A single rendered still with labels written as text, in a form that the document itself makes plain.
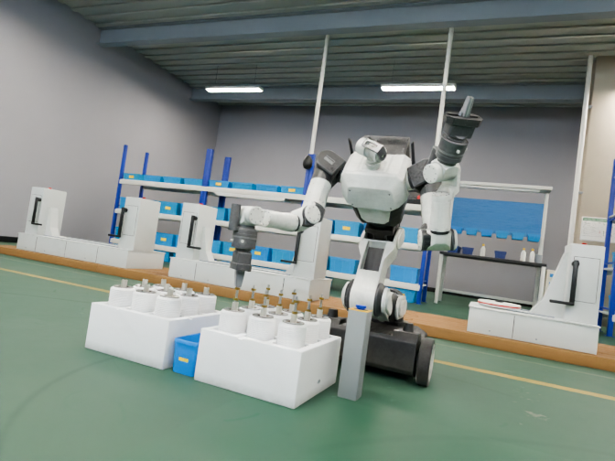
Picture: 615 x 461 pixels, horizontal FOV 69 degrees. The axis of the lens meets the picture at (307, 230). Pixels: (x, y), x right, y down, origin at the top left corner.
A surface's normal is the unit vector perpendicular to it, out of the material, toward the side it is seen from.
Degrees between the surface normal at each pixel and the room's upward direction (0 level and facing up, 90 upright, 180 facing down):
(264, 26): 90
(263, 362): 90
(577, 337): 90
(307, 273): 90
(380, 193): 142
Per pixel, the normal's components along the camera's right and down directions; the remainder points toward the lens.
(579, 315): -0.36, -0.09
